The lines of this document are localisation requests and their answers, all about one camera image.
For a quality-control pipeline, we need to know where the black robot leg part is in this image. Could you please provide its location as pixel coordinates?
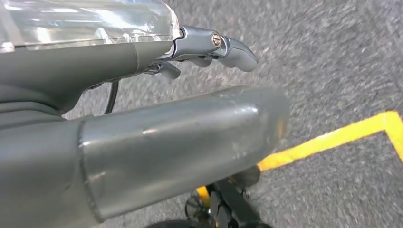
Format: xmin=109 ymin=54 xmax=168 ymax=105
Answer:
xmin=148 ymin=166 xmax=273 ymax=228

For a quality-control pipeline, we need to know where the yellow floor tape square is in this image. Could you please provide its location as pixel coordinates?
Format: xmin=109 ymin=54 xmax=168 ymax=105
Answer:
xmin=195 ymin=110 xmax=403 ymax=209

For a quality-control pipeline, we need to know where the black left hand cable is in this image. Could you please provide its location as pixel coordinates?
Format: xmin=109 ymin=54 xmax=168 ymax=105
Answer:
xmin=104 ymin=80 xmax=121 ymax=114

